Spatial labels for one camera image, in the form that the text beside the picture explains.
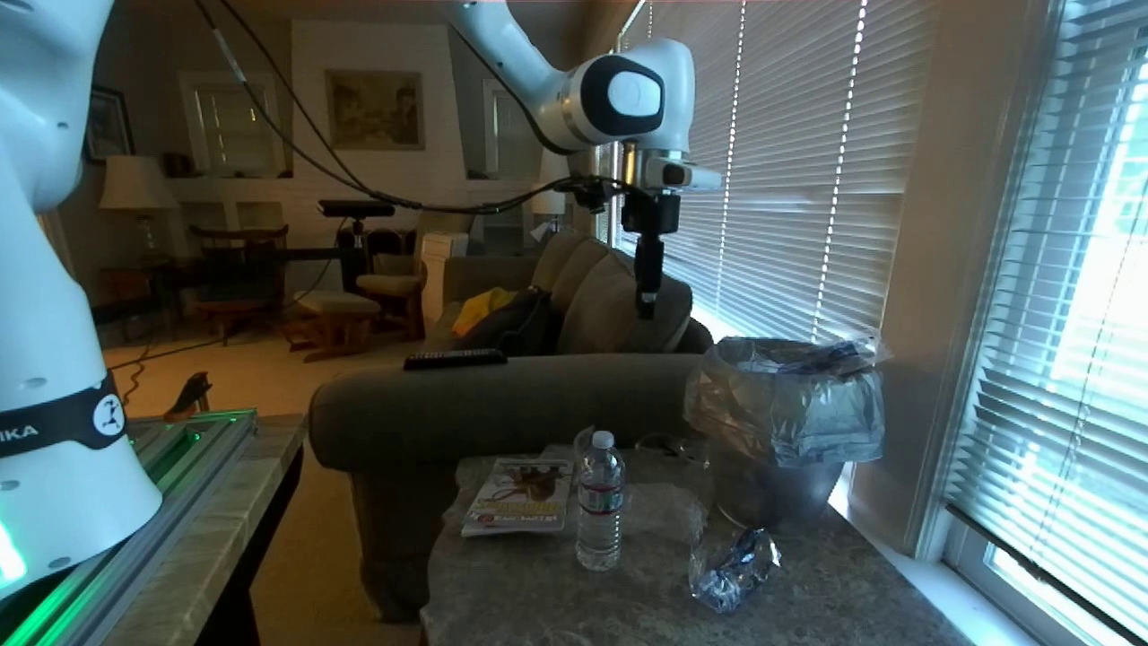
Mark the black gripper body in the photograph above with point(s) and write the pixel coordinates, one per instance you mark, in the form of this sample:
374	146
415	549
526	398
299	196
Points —
649	214

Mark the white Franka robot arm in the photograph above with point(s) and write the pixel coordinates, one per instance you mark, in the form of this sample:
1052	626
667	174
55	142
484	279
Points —
60	360

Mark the translucent grey trash liner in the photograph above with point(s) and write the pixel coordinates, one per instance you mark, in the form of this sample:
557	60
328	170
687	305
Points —
789	413

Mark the blue and clear wrapper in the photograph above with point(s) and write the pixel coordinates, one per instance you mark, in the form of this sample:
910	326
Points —
734	573

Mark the white table lamp shade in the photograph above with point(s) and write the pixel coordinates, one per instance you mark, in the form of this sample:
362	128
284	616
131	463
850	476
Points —
546	202

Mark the black throw pillow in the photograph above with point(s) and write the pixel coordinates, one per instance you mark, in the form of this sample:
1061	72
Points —
521	326

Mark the wide white window blinds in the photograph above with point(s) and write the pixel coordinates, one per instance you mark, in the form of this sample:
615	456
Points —
789	168

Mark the yellow cloth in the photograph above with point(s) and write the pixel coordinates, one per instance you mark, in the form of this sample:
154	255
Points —
477	315

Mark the tan fabric sofa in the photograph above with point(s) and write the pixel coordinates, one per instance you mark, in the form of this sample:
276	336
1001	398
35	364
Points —
515	406

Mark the black remote control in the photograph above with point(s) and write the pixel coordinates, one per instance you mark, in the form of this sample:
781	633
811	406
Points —
454	355

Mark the clear plastic water bottle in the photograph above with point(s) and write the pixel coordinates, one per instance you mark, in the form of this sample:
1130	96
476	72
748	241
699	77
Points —
601	504

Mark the clear plastic sheet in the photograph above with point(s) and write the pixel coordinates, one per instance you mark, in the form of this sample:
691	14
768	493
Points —
667	506

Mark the glossy picture magazine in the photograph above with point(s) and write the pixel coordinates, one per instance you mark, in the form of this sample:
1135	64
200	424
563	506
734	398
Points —
521	493

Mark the wooden armchair with cushion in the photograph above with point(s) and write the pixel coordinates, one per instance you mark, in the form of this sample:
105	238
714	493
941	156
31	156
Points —
390	292

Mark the narrow white window blinds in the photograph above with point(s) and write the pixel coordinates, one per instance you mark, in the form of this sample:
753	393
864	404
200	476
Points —
1063	360

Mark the framed wall painting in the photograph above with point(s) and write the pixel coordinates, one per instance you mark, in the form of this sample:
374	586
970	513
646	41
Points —
374	109

